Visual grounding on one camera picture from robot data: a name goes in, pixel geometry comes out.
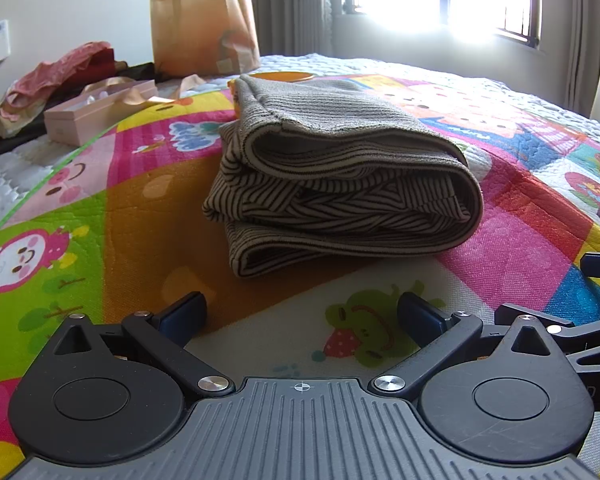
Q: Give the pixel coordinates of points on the grey curtain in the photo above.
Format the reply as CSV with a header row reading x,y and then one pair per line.
x,y
295,5
580,30

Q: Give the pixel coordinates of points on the beige striped knit garment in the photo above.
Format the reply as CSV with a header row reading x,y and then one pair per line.
x,y
355,195

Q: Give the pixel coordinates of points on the brown paper bag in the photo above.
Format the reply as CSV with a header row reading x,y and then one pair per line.
x,y
200,25

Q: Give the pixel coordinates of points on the pink clothes pile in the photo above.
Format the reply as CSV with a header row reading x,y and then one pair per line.
x,y
55,72

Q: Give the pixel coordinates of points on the orange plastic container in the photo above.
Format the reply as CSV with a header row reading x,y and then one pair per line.
x,y
285,77

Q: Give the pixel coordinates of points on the colourful cartoon printed blanket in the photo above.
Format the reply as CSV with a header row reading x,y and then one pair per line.
x,y
130,200

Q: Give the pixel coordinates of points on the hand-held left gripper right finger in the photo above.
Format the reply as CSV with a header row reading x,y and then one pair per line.
x,y
422,321

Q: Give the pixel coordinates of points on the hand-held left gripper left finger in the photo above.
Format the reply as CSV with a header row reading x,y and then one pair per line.
x,y
182,316

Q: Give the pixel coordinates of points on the beige ribbon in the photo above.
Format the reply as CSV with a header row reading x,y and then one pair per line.
x,y
190,85

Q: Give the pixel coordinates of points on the pink gift box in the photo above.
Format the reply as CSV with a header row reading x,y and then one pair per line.
x,y
95,110

